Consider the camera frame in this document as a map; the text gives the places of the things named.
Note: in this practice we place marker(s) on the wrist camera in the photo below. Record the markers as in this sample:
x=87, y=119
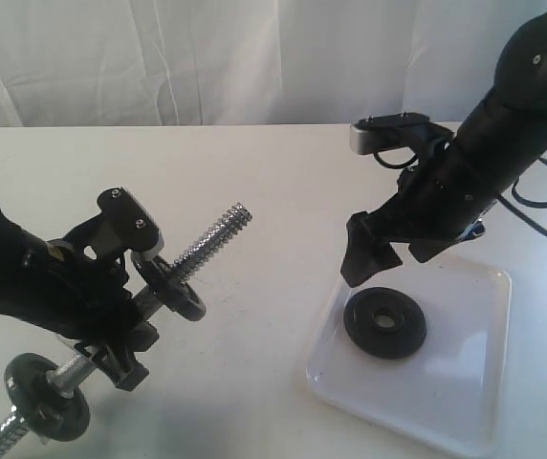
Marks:
x=122, y=225
x=375, y=135

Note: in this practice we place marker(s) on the white backdrop curtain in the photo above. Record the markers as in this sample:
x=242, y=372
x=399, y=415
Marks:
x=79, y=63

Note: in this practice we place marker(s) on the chrome threaded dumbbell bar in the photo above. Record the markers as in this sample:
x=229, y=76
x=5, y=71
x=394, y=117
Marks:
x=70, y=375

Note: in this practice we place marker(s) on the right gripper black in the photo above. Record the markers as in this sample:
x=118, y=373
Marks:
x=439, y=203

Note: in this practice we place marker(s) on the black weight plate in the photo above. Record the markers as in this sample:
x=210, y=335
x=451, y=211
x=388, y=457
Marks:
x=385, y=323

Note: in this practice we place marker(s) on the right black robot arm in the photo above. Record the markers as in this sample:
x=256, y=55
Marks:
x=509, y=124

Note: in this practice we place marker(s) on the white plastic tray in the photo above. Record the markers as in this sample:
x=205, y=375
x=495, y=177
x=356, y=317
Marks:
x=446, y=395

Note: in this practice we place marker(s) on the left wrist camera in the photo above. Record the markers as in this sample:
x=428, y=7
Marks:
x=122, y=225

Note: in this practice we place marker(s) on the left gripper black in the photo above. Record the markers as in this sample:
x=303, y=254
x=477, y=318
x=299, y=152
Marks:
x=85, y=299

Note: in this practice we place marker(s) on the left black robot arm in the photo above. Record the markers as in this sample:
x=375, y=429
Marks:
x=14, y=240

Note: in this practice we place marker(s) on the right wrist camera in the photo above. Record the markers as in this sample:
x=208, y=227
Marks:
x=375, y=135

